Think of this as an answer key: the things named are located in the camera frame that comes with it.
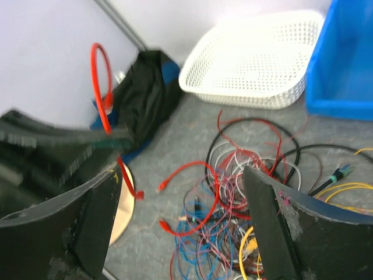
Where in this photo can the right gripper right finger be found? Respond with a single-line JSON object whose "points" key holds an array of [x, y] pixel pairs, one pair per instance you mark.
{"points": [[300, 237]]}

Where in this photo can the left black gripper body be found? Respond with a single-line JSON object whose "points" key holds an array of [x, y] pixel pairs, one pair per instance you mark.
{"points": [[40, 161]]}

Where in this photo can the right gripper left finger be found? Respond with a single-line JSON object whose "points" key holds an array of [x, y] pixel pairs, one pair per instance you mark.
{"points": [[66, 237]]}

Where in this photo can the beige bucket hat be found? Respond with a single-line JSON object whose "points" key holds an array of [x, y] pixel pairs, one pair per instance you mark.
{"points": [[125, 209]]}

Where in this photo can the black and blue jacket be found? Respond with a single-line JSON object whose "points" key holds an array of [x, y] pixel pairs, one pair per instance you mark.
{"points": [[146, 98]]}

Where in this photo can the blue divided plastic bin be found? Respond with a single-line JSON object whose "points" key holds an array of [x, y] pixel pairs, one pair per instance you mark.
{"points": [[339, 74]]}

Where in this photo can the white perforated plastic basket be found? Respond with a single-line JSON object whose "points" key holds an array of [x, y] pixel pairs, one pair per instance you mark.
{"points": [[258, 62]]}

